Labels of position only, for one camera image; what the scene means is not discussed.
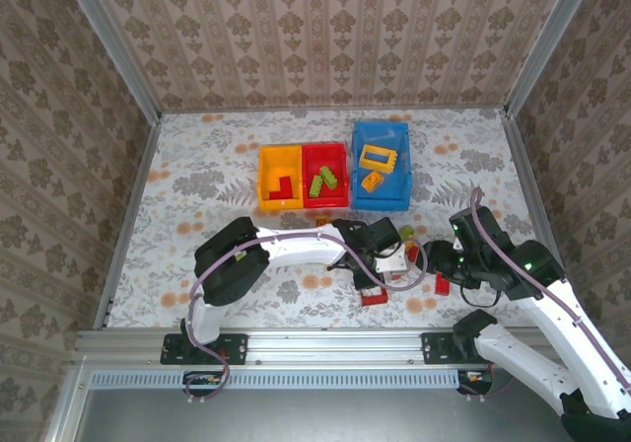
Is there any red window frame lego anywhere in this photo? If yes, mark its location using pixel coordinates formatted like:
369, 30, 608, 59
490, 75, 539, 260
359, 286, 389, 308

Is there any yellow curved lego with number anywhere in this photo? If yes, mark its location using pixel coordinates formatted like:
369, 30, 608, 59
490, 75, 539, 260
360, 170, 386, 192

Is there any red L-shaped lego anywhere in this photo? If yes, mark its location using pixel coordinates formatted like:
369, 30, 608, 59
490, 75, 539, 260
267, 176, 295, 201

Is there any blue plastic bin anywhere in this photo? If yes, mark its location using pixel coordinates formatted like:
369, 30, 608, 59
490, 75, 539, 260
350, 119, 413, 212

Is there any red plastic bin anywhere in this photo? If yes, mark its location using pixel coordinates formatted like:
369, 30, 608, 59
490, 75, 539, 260
300, 141, 351, 210

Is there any yellow plastic bin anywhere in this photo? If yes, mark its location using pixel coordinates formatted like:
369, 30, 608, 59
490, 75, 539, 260
256, 144, 305, 212

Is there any thin black cable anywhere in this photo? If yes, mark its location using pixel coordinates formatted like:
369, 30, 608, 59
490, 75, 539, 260
457, 283, 499, 310

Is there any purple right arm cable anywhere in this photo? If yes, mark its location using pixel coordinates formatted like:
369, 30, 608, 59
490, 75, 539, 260
469, 186, 631, 394

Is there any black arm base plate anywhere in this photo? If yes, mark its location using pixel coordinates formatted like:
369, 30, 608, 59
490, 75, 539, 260
160, 331, 248, 367
421, 331, 474, 364

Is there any aluminium front rail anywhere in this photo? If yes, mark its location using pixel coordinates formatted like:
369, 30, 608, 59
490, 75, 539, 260
73, 327, 558, 365

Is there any yellow window frame lego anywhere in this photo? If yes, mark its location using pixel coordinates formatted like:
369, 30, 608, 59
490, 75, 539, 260
358, 144, 398, 174

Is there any aluminium side rail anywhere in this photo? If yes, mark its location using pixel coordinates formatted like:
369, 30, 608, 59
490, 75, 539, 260
498, 109, 568, 332
93, 111, 164, 330

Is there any slotted grey cable duct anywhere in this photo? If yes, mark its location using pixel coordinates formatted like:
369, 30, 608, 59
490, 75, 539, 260
88, 368, 462, 391

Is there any aluminium corner post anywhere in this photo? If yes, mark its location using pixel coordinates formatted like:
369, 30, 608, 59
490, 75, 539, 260
57, 0, 163, 123
503, 0, 601, 120

